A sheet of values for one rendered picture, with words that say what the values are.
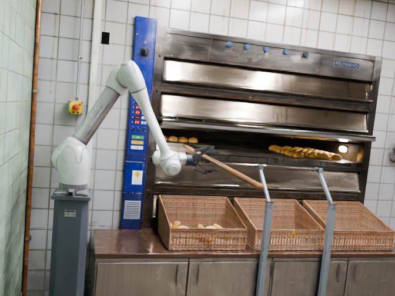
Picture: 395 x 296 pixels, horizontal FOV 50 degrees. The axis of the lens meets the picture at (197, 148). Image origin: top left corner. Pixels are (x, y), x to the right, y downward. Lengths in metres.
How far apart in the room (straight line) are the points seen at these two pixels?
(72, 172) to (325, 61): 2.27
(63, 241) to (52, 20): 1.54
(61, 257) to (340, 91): 2.51
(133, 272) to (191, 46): 1.68
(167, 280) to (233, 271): 0.45
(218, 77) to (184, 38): 0.39
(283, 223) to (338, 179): 0.64
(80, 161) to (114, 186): 0.88
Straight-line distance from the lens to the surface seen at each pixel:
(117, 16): 3.20
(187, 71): 3.24
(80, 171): 2.38
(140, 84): 2.52
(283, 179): 3.56
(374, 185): 4.03
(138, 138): 3.15
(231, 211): 3.26
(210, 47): 3.31
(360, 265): 3.45
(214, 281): 2.98
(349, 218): 3.87
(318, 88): 3.64
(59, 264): 2.51
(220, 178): 3.35
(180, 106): 3.22
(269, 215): 2.90
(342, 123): 3.76
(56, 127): 3.16
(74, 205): 2.40
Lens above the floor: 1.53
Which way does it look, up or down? 5 degrees down
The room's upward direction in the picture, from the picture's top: 5 degrees clockwise
